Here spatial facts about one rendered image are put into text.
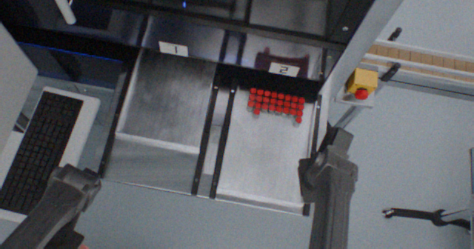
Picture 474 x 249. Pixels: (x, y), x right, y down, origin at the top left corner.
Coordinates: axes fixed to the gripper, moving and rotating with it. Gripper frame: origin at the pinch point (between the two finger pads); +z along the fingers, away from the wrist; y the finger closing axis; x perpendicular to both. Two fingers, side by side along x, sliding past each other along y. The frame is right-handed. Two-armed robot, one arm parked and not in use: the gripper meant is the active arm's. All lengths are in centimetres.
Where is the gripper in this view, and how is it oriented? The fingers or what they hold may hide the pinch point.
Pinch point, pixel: (309, 185)
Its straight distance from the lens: 110.4
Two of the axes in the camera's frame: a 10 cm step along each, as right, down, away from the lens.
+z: 0.1, 3.0, 9.5
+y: -0.9, -9.5, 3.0
